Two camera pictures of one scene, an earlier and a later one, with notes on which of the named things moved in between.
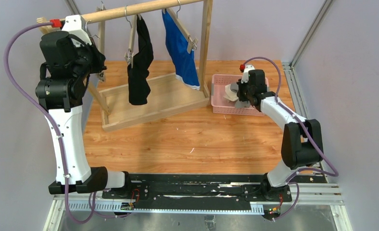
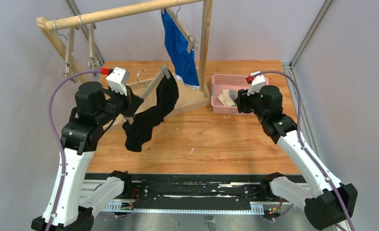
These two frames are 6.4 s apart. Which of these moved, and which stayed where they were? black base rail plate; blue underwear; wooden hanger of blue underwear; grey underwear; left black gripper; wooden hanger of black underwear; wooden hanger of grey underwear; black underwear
Moved: wooden hanger of grey underwear; wooden hanger of black underwear; left black gripper; black underwear; grey underwear
Stayed: wooden hanger of blue underwear; blue underwear; black base rail plate
